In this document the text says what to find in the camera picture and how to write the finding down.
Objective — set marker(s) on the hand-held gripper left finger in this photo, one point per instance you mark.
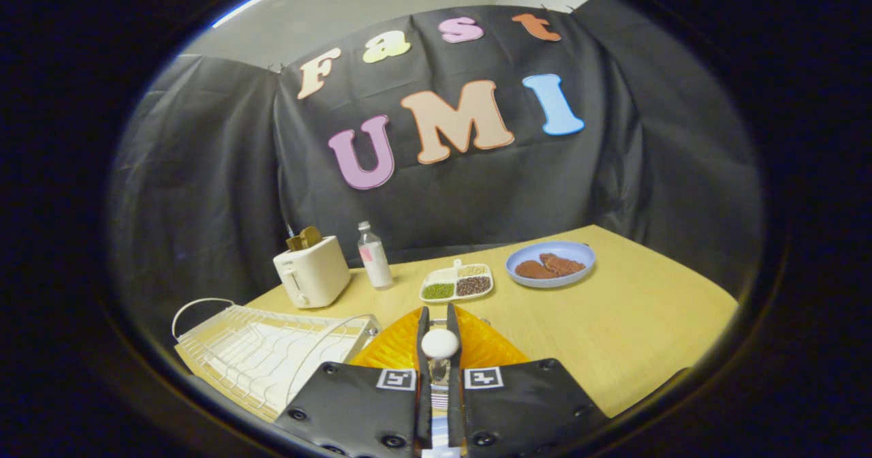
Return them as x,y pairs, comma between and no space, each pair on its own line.
424,410

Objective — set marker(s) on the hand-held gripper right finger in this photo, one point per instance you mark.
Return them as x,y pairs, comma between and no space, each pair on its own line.
455,410

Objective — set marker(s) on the white spoon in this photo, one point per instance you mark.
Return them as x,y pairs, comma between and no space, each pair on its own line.
439,343

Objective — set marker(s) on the blue serving plate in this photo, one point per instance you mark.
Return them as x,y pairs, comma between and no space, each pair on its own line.
579,250

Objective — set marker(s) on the green beans pile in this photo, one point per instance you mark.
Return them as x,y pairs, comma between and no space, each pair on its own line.
437,290

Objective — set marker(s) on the dark brown beans pile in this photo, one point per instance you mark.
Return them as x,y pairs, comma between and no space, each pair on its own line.
473,285

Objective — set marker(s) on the white divided tray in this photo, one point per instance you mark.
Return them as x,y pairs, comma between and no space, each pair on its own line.
443,275

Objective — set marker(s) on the pale grains pile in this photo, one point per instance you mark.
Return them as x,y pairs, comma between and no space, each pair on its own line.
472,270

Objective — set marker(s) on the clear bottle pink label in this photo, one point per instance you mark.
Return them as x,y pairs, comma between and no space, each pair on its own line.
376,264

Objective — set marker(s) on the brown patty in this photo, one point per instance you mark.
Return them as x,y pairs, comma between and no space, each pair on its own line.
535,270
564,264

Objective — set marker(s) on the cream toaster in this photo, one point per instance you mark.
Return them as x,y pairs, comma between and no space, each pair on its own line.
313,274

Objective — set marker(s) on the brown toast slice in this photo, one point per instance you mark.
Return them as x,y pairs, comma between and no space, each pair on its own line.
312,236
295,242

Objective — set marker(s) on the black backdrop cloth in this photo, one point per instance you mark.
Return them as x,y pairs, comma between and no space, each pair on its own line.
477,192

